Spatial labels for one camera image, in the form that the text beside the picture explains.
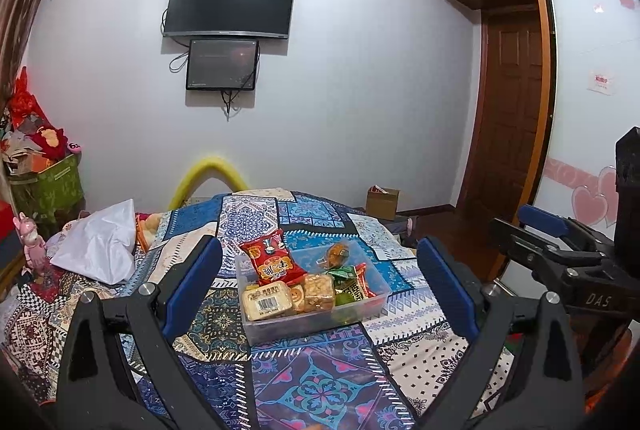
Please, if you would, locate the cardboard box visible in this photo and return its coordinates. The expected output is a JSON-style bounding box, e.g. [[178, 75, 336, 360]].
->
[[366, 186, 401, 219]]

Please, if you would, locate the white plastic bag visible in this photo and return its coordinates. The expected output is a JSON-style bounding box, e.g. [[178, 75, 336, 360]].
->
[[50, 198, 137, 285]]

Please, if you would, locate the white wardrobe sliding door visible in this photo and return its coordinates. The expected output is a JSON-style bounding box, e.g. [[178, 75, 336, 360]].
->
[[530, 0, 640, 241]]

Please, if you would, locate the pink paper sticker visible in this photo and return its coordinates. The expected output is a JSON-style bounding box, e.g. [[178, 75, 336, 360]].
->
[[589, 70, 617, 94]]

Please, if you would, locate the red noodle snack packet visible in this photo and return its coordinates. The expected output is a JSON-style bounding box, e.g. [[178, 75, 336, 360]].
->
[[239, 229, 307, 287]]

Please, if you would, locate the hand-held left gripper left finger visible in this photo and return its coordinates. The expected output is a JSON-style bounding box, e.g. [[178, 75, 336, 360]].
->
[[55, 235, 224, 430]]

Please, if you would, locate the black monitor cable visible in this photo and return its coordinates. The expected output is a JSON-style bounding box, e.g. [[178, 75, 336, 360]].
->
[[221, 87, 253, 121]]

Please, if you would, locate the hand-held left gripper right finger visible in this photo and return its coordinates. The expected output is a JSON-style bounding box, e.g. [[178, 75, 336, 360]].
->
[[415, 236, 586, 430]]

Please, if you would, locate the orange printed cloth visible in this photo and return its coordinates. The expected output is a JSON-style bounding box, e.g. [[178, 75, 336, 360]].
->
[[135, 212, 162, 251]]

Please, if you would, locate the round biscuit pack white label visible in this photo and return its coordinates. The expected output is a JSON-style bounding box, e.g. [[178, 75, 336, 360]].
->
[[243, 281, 295, 321]]

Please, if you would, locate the pink toy figure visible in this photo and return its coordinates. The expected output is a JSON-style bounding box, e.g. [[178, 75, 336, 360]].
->
[[14, 212, 47, 271]]

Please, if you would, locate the square crispy rice cake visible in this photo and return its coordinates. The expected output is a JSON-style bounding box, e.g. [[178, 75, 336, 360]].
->
[[302, 273, 336, 313]]

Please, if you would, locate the green-edged pastry packet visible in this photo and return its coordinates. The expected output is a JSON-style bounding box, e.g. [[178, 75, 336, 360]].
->
[[327, 266, 368, 307]]

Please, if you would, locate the brown wooden door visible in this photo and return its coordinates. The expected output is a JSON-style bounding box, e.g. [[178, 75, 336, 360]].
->
[[462, 8, 547, 217]]

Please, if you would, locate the clear plastic container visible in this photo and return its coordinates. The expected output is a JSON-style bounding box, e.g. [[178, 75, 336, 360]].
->
[[235, 242, 394, 346]]

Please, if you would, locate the yellow foam tube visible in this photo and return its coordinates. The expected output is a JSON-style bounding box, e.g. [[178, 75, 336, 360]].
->
[[167, 153, 250, 211]]

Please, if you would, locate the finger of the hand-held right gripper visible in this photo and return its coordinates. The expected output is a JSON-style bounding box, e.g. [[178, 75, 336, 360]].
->
[[517, 204, 617, 257], [488, 217, 602, 271]]

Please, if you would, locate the red plush toy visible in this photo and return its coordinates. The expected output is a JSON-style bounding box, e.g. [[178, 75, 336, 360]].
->
[[26, 125, 82, 161]]

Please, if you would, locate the patchwork printed blanket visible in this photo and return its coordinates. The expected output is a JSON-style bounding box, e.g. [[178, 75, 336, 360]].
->
[[0, 189, 521, 430]]

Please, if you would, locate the green storage box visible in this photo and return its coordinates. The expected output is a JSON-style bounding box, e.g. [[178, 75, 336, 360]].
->
[[10, 155, 85, 227]]

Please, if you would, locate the large black wall television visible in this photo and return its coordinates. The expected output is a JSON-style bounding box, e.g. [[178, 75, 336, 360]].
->
[[162, 0, 297, 40]]

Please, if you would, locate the small black wall monitor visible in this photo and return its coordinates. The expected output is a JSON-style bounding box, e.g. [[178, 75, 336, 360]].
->
[[185, 38, 260, 92]]

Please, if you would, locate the black television cable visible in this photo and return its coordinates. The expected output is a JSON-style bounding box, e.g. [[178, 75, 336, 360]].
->
[[161, 7, 190, 73]]

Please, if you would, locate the brown round pastry packet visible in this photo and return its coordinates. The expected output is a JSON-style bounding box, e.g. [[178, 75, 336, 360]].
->
[[324, 243, 352, 269]]

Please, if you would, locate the brown patterned curtain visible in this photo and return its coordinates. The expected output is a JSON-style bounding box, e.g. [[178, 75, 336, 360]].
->
[[0, 0, 72, 111]]

